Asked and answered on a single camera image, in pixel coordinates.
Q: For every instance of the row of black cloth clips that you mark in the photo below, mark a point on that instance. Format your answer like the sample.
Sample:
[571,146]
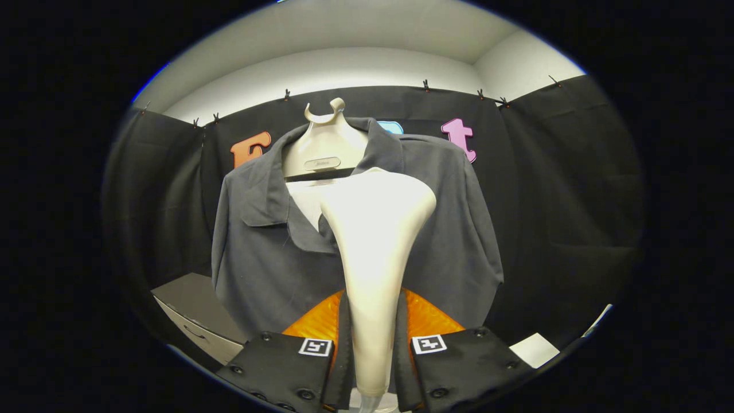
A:
[425,86]

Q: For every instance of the white drawer cabinet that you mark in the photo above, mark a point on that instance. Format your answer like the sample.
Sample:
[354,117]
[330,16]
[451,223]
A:
[533,350]

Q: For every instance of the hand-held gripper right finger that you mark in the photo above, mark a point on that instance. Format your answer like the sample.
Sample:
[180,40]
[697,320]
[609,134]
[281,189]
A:
[401,355]

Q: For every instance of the grey cabinet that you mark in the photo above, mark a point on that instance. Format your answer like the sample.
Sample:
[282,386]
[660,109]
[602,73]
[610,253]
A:
[189,298]

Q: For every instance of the dark grey collared shirt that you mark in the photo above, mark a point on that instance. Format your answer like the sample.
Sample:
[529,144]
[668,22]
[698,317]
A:
[258,258]

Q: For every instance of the white garment steamer head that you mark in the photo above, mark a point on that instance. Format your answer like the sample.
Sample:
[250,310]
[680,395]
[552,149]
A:
[373,229]

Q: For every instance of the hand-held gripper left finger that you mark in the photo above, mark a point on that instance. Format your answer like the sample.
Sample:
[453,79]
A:
[345,355]

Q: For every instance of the black backdrop cloth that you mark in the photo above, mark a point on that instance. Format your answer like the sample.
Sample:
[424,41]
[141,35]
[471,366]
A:
[562,201]

